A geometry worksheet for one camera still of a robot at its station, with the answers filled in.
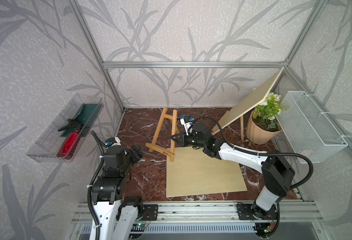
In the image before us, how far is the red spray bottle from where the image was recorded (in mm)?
563

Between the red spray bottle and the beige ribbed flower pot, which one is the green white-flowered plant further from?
the red spray bottle

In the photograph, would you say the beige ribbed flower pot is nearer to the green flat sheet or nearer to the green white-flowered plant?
the green white-flowered plant

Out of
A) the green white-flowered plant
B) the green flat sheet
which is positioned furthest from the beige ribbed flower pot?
the green flat sheet

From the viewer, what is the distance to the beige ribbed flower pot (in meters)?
0.88

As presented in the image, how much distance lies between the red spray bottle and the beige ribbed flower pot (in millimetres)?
918

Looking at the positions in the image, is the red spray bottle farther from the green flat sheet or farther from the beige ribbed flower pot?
the beige ribbed flower pot
